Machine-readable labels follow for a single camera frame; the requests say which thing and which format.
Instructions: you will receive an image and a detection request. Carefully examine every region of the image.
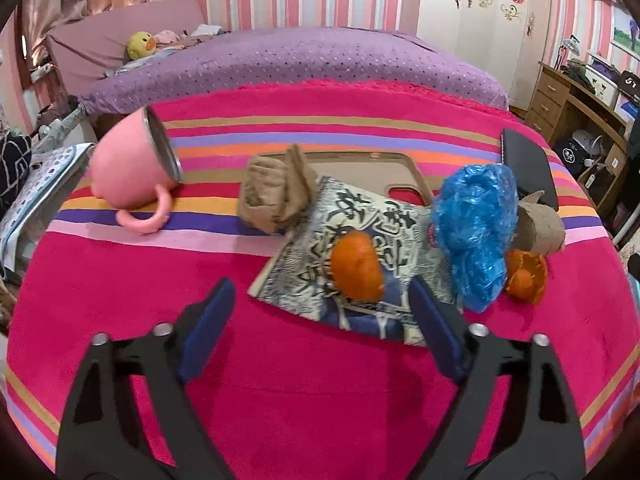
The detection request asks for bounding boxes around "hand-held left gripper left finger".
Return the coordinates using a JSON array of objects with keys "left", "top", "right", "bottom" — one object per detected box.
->
[{"left": 56, "top": 277, "right": 237, "bottom": 480}]

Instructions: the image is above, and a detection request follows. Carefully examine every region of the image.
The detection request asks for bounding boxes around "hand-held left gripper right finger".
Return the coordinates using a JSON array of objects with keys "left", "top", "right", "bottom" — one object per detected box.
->
[{"left": 407, "top": 277, "right": 586, "bottom": 480}]

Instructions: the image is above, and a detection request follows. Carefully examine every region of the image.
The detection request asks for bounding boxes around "orange peel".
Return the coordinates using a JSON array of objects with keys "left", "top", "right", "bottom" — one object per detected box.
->
[
  {"left": 330, "top": 230, "right": 386, "bottom": 303},
  {"left": 502, "top": 249, "right": 548, "bottom": 306}
]

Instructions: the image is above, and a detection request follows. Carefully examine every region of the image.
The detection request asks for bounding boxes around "blue plastic bag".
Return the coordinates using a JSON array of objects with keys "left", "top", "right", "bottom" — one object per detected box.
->
[{"left": 431, "top": 164, "right": 519, "bottom": 313}]

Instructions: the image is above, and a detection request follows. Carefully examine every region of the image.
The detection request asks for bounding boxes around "printed snack packet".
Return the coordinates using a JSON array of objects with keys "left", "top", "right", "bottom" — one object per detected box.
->
[{"left": 248, "top": 176, "right": 463, "bottom": 348}]

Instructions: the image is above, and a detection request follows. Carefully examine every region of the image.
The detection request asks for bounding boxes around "brown paper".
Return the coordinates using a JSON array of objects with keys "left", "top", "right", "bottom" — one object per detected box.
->
[{"left": 239, "top": 144, "right": 321, "bottom": 236}]

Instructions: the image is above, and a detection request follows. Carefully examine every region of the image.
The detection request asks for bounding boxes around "red striped blanket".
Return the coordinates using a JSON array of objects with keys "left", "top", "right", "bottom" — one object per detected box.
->
[{"left": 5, "top": 78, "right": 633, "bottom": 480}]

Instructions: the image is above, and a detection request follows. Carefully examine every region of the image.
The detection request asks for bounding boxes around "brown phone case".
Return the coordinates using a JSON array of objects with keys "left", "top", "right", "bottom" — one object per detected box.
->
[{"left": 260, "top": 151, "right": 433, "bottom": 208}]

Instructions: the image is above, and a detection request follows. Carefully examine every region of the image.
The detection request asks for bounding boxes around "pink mug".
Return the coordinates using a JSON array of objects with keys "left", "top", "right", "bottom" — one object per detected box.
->
[{"left": 89, "top": 106, "right": 183, "bottom": 236}]

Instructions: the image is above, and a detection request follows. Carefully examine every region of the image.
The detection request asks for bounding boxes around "black zip case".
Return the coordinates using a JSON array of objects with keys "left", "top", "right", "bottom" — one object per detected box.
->
[{"left": 501, "top": 128, "right": 560, "bottom": 211}]

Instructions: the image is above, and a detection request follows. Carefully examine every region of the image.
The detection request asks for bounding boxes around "black patterned cloth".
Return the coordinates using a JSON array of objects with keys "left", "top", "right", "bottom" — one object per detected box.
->
[{"left": 0, "top": 132, "right": 33, "bottom": 216}]

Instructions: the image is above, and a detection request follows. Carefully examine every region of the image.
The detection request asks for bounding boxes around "wooden desk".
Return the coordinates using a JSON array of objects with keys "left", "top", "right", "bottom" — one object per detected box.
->
[{"left": 525, "top": 60, "right": 640, "bottom": 211}]

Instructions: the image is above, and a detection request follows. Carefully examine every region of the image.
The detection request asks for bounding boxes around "purple dotted bedspread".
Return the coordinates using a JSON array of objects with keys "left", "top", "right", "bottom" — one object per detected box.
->
[{"left": 80, "top": 27, "right": 511, "bottom": 116}]

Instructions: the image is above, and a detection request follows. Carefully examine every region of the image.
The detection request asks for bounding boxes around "yellow duck plush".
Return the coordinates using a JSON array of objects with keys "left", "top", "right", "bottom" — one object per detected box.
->
[{"left": 126, "top": 31, "right": 158, "bottom": 60}]

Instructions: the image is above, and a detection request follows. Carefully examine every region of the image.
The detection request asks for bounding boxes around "dark clothing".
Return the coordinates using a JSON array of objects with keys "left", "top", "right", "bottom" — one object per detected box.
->
[{"left": 560, "top": 60, "right": 598, "bottom": 91}]

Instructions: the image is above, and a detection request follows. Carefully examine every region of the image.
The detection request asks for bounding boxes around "white wardrobe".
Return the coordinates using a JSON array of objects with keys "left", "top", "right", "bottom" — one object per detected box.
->
[{"left": 417, "top": 0, "right": 553, "bottom": 111}]

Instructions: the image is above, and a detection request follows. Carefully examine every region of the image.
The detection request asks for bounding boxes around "white storage box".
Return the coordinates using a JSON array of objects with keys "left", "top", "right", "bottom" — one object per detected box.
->
[{"left": 585, "top": 52, "right": 626, "bottom": 106}]

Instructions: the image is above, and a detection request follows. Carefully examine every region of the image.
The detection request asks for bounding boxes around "pink covered headboard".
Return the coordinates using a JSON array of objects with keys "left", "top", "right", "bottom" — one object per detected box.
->
[{"left": 45, "top": 0, "right": 211, "bottom": 98}]

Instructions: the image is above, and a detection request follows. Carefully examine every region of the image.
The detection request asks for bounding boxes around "desk lamp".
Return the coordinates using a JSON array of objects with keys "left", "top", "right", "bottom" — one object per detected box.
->
[{"left": 552, "top": 35, "right": 581, "bottom": 68}]

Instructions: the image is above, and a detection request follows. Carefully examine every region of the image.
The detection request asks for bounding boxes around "pink shiny curtain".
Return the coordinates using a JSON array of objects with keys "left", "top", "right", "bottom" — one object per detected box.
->
[{"left": 20, "top": 0, "right": 101, "bottom": 68}]

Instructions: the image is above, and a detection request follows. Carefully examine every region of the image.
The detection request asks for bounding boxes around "wall poster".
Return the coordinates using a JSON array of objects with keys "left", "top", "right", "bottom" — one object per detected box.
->
[{"left": 612, "top": 5, "right": 640, "bottom": 61}]

